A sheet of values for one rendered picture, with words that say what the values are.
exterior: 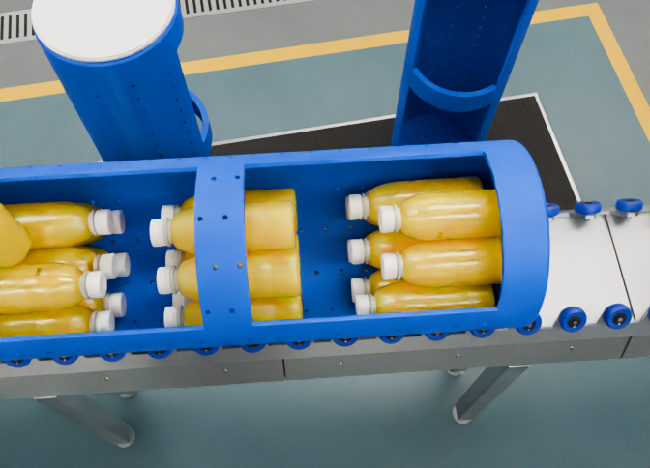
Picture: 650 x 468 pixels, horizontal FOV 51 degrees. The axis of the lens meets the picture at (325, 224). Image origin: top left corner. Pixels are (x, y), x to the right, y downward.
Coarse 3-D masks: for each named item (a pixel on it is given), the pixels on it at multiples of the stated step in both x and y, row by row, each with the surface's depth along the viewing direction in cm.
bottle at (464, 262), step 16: (448, 240) 98; (464, 240) 98; (480, 240) 97; (496, 240) 97; (400, 256) 98; (416, 256) 96; (432, 256) 96; (448, 256) 96; (464, 256) 96; (480, 256) 96; (496, 256) 96; (400, 272) 97; (416, 272) 96; (432, 272) 95; (448, 272) 96; (464, 272) 96; (480, 272) 96; (496, 272) 96
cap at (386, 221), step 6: (378, 210) 98; (384, 210) 96; (390, 210) 96; (378, 216) 99; (384, 216) 95; (390, 216) 96; (378, 222) 99; (384, 222) 95; (390, 222) 96; (384, 228) 96; (390, 228) 96
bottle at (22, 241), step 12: (0, 204) 89; (0, 216) 89; (12, 216) 93; (0, 228) 89; (12, 228) 92; (24, 228) 96; (0, 240) 90; (12, 240) 92; (24, 240) 95; (0, 252) 92; (12, 252) 93; (24, 252) 96; (0, 264) 94; (12, 264) 95
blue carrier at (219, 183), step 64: (0, 192) 108; (64, 192) 109; (128, 192) 110; (192, 192) 111; (320, 192) 113; (512, 192) 90; (320, 256) 116; (512, 256) 89; (128, 320) 110; (320, 320) 93; (384, 320) 93; (448, 320) 94; (512, 320) 96
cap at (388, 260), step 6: (384, 258) 97; (390, 258) 97; (384, 264) 97; (390, 264) 97; (396, 264) 97; (384, 270) 97; (390, 270) 97; (396, 270) 97; (384, 276) 97; (390, 276) 97; (396, 276) 97
